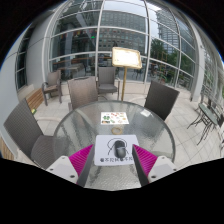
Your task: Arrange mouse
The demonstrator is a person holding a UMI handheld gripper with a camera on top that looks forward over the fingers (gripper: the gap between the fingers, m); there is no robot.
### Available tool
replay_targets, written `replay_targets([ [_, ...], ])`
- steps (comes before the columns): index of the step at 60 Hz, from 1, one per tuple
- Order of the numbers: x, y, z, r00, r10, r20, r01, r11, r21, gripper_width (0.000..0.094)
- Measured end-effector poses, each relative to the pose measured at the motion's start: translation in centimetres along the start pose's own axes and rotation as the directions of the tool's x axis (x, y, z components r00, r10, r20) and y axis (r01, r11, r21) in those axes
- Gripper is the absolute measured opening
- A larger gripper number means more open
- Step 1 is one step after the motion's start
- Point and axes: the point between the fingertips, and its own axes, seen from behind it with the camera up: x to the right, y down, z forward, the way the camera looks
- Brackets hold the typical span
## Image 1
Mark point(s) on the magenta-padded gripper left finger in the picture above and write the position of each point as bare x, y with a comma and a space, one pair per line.
63, 166

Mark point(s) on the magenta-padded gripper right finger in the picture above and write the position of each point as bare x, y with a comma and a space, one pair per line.
160, 168

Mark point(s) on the black computer mouse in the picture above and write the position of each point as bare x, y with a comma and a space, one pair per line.
120, 149

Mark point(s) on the white printed mouse pad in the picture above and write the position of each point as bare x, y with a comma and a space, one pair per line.
103, 150

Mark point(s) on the dark brown wicker chair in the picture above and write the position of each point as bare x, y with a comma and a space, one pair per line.
161, 98
21, 130

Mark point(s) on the wooden slatted bench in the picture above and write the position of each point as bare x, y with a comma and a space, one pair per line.
34, 98
6, 150

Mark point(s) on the beige tape roll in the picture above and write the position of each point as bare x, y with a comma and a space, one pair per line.
113, 130

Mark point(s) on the white sheet with colourful pictures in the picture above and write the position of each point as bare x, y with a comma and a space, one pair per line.
115, 118

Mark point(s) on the dark metal patio table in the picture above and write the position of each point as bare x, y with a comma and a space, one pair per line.
208, 113

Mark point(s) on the taupe wicker armchair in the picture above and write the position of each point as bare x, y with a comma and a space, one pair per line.
54, 78

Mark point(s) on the grey wicker chair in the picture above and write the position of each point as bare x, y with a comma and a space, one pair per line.
106, 76

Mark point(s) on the gold-framed sign stand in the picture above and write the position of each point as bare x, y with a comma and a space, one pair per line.
126, 57

